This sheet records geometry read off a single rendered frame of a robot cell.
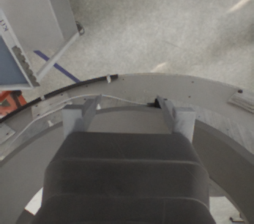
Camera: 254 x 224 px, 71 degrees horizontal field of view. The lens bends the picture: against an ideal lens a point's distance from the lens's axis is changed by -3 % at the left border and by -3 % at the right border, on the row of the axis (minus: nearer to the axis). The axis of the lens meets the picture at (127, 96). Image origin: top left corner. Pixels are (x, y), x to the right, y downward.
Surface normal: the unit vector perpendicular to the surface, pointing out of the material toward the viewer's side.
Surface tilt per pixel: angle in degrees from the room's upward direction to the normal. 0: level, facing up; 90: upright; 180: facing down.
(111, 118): 11
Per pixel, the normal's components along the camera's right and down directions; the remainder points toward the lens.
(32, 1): -0.15, 0.65
